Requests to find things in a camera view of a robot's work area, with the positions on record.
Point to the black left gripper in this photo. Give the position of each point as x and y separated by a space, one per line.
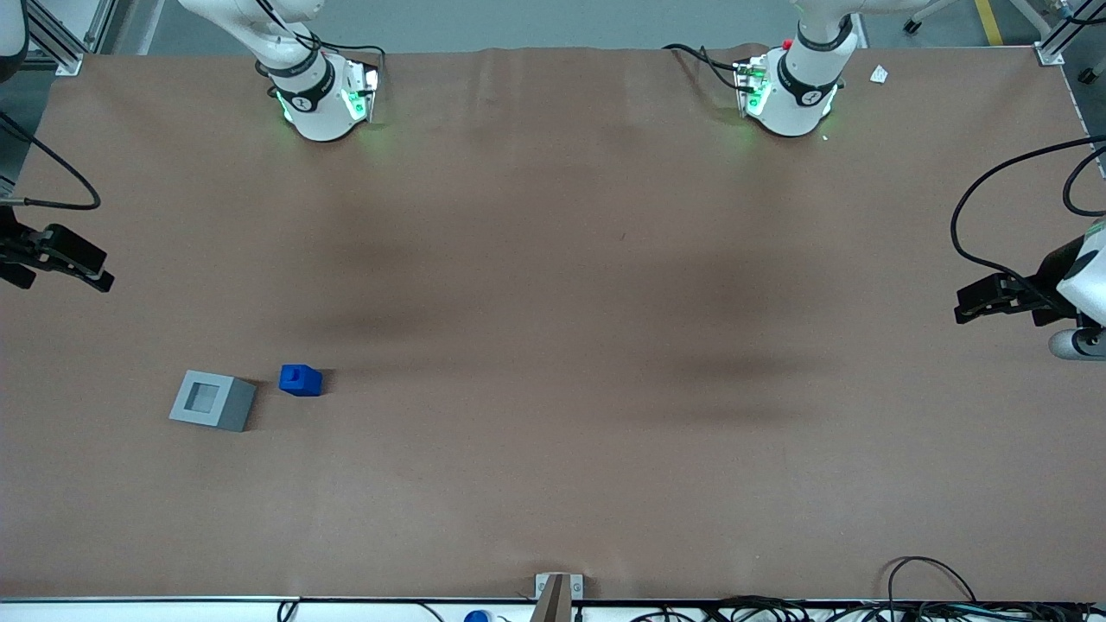
1048 288

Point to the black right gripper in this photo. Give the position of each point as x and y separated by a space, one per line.
12 247

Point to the blue plastic insert part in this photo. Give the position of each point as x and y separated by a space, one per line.
301 382

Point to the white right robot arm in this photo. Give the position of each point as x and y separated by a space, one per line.
315 99

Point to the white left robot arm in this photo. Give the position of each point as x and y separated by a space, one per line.
804 82

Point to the gray cube base with hole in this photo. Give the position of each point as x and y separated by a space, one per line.
226 408

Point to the black caster wheel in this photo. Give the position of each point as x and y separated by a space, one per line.
1089 76

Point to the small white paper scrap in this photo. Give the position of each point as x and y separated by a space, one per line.
879 74

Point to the paper table cover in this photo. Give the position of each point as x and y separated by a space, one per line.
553 345

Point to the blue round cap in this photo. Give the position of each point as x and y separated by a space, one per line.
476 617

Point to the silver left arm wrist camera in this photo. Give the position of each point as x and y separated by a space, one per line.
1076 344

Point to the aluminium frame profile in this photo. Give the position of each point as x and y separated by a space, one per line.
1048 43
65 43

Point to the white table edge rail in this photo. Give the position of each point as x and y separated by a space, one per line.
173 609

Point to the metal bracket plate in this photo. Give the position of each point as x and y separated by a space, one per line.
543 586

